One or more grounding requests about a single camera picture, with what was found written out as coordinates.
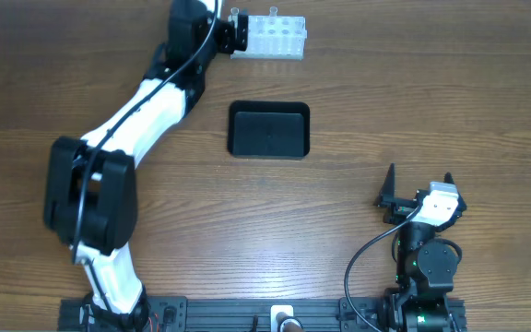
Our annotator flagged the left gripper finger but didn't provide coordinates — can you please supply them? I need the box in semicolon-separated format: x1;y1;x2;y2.
236;13;250;53
217;20;237;54

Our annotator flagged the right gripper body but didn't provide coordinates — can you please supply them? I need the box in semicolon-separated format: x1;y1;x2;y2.
383;196;421;226

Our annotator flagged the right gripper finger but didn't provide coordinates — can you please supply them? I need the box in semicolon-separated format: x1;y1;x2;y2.
373;163;396;208
443;172;468;218

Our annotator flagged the white test tube rack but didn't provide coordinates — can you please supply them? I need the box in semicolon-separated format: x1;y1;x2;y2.
228;13;308;61

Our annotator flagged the black tray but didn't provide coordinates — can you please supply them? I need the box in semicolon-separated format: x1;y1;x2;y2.
227;100;312;161

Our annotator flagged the black cable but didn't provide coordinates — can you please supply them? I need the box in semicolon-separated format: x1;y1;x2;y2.
70;0;224;264
342;202;426;332

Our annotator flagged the mounting rail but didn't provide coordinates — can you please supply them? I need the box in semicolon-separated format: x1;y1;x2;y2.
57;294;468;332

